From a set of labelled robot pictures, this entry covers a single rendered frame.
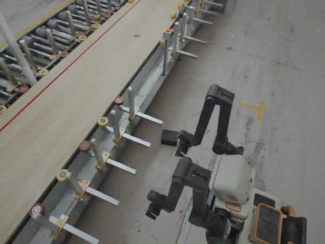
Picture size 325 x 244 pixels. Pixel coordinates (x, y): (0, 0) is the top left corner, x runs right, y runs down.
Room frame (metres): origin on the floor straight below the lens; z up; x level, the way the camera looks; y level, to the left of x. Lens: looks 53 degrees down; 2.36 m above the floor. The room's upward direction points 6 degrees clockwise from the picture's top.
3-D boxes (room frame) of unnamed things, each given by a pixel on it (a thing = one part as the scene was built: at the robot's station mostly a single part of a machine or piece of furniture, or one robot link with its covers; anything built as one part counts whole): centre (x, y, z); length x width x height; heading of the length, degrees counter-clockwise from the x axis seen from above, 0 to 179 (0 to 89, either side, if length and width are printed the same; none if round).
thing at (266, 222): (0.38, -0.71, 0.87); 0.23 x 0.15 x 0.11; 162
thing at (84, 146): (0.81, 0.55, 0.85); 0.08 x 0.08 x 0.11
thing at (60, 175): (0.57, 0.63, 0.85); 0.08 x 0.08 x 0.11
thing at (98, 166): (0.74, 0.42, 0.81); 0.14 x 0.06 x 0.05; 162
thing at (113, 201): (0.51, 0.44, 0.82); 0.43 x 0.03 x 0.04; 72
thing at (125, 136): (0.98, 0.29, 0.81); 0.43 x 0.03 x 0.04; 72
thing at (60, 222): (0.27, 0.58, 0.81); 0.14 x 0.06 x 0.05; 162
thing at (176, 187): (0.36, -0.09, 1.40); 0.11 x 0.06 x 0.43; 161
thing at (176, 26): (2.14, -0.05, 0.93); 0.04 x 0.04 x 0.48; 72
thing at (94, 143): (0.72, 0.43, 0.89); 0.04 x 0.04 x 0.48; 72
